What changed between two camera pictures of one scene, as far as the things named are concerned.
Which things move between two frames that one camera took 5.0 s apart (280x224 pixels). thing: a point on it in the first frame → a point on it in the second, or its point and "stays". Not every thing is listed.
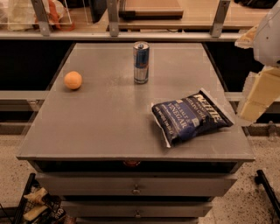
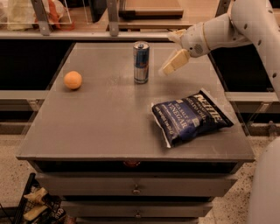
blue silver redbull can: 141,54 stays
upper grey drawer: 135,184 stays
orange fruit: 73,80 stays
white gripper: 269,40 → 193,40
